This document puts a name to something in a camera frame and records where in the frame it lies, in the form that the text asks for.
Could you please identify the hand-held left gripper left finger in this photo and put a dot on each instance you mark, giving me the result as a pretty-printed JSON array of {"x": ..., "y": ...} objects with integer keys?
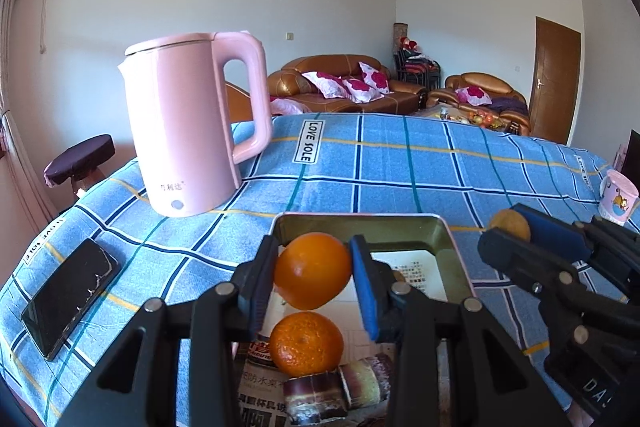
[{"x": 262, "y": 297}]

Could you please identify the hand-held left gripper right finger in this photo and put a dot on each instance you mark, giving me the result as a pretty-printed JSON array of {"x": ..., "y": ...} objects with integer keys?
[{"x": 364, "y": 287}]

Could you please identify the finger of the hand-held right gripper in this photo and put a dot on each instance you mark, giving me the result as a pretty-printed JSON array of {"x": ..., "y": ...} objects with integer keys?
[
  {"x": 555, "y": 232},
  {"x": 510, "y": 254}
]

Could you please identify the short sugar cane piece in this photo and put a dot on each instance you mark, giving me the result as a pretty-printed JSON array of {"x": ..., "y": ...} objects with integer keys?
[{"x": 507, "y": 223}]

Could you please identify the orange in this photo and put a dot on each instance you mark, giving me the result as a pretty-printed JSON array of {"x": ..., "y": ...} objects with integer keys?
[
  {"x": 312, "y": 269},
  {"x": 306, "y": 344}
]

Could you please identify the pink tin box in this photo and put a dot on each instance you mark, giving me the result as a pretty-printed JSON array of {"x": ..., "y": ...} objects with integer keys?
[{"x": 360, "y": 224}]

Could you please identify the long purple sugar cane piece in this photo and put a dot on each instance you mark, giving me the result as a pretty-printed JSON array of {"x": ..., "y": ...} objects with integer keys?
[{"x": 325, "y": 394}]

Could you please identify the pink cartoon cup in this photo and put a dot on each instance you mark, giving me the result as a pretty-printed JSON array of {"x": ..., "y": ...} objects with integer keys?
[{"x": 619, "y": 202}]

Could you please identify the blue plaid blanket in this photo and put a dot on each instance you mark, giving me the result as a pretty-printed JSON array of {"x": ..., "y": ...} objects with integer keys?
[{"x": 400, "y": 167}]

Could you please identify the purple cloth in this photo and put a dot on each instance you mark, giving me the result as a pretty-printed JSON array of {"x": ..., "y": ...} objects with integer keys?
[{"x": 507, "y": 106}]

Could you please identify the cluttered coffee table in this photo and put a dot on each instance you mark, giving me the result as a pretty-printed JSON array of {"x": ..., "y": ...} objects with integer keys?
[{"x": 470, "y": 118}]

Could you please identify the brown wooden door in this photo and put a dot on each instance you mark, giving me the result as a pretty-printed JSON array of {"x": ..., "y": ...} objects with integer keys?
[{"x": 555, "y": 82}]

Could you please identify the brown leather armchair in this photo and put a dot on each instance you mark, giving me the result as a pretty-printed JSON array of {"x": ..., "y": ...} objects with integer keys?
[{"x": 495, "y": 84}]

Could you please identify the white red floral pillow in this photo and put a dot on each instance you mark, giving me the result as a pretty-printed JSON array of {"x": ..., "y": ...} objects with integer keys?
[
  {"x": 375, "y": 77},
  {"x": 360, "y": 91},
  {"x": 322, "y": 83},
  {"x": 472, "y": 94}
]

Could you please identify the pink electric kettle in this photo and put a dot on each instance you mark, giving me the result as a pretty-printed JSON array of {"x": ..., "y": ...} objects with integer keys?
[{"x": 180, "y": 132}]

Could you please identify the pink cloth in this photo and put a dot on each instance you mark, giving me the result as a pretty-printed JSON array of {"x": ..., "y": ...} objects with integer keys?
[{"x": 287, "y": 107}]

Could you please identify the black smartphone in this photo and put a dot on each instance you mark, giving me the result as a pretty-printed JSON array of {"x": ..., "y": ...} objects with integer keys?
[{"x": 70, "y": 299}]

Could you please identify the orange-brown leather chair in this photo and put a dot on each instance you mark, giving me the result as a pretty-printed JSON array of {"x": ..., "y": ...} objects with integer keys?
[{"x": 240, "y": 102}]

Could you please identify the stacked dark chairs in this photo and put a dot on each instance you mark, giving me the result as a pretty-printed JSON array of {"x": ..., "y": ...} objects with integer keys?
[{"x": 417, "y": 69}]

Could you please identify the long brown leather sofa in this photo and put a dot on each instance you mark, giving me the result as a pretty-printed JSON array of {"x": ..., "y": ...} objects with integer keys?
[{"x": 345, "y": 64}]

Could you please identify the stool with purple cushion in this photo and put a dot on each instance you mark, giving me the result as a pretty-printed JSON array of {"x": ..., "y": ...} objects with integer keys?
[{"x": 80, "y": 157}]

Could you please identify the tall patterned vase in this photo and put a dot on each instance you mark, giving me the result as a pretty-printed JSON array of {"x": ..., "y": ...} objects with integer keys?
[{"x": 400, "y": 34}]

